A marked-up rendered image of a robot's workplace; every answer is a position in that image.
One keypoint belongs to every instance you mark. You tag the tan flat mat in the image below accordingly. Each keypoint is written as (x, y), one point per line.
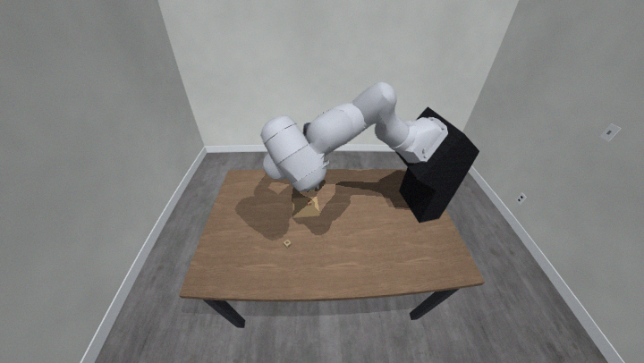
(300, 208)

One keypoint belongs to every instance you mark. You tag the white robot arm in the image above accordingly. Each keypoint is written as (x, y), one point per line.
(415, 141)

